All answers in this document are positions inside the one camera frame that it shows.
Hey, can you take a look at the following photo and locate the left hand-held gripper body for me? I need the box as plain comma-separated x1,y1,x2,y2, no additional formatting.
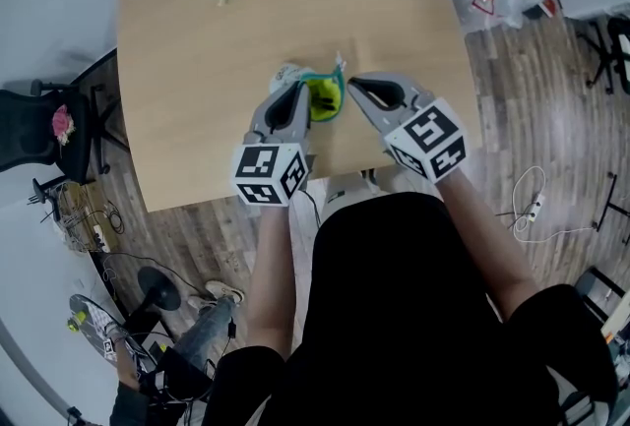
229,108,314,209

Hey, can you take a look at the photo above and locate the person's black clothing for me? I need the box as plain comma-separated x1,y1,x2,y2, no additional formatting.
200,191,620,426

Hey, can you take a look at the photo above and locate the teal-rimmed yellow-lined pencil pouch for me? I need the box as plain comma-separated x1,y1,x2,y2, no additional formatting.
269,51,348,123

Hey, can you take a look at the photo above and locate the black round floor stand base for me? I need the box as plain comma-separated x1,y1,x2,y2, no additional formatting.
125,266,183,332

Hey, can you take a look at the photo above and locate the thin black metal stand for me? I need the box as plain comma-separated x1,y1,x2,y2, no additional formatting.
592,172,630,234

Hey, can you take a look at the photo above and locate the cardboard box with cables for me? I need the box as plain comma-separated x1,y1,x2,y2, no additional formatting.
28,177,126,254

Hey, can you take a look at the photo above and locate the pink flower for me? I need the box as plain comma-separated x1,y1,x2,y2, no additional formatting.
51,103,77,148

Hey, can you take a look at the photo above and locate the black metal frame rack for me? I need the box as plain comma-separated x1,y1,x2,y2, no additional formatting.
572,265,627,323

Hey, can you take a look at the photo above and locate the black swivel chair base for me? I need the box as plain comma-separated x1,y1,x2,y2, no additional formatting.
576,14,630,96

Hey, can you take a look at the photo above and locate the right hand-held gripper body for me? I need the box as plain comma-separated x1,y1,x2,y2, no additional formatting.
377,88,469,185

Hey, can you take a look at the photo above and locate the white power strip with cable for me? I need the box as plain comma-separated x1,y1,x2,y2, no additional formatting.
495,164,598,245

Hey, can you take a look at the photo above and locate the person's left forearm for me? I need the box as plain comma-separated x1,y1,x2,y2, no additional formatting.
244,201,297,362

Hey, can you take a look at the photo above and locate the person's right forearm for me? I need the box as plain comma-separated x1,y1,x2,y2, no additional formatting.
434,166,541,323

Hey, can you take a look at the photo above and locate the black office chair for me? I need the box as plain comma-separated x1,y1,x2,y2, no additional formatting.
0,78,113,187

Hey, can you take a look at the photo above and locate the patterned skateboard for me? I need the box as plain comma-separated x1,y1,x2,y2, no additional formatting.
66,293,150,369

